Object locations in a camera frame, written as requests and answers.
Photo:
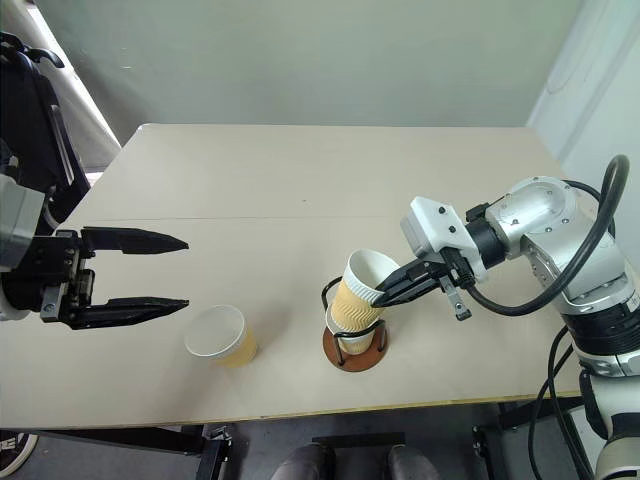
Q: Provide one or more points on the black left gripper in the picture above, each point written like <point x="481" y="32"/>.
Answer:
<point x="52" y="270"/>

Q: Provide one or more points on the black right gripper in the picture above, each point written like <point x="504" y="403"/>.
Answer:
<point x="434" y="274"/>

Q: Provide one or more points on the brown ribbed paper cup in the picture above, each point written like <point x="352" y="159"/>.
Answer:
<point x="220" y="332"/>
<point x="356" y="344"/>
<point x="352" y="305"/>

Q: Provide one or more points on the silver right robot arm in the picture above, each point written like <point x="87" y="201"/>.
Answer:
<point x="560" y="240"/>

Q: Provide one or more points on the dark rounded shape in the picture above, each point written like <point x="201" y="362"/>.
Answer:
<point x="412" y="462"/>
<point x="305" y="462"/>

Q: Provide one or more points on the black and white sneaker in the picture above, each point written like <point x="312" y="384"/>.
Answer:
<point x="15" y="450"/>

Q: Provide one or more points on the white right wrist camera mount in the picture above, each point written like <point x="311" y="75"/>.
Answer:
<point x="432" y="225"/>

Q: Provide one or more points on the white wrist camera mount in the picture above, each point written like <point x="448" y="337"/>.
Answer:
<point x="432" y="225"/>
<point x="17" y="220"/>

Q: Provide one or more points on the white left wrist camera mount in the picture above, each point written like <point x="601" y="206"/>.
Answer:
<point x="17" y="220"/>

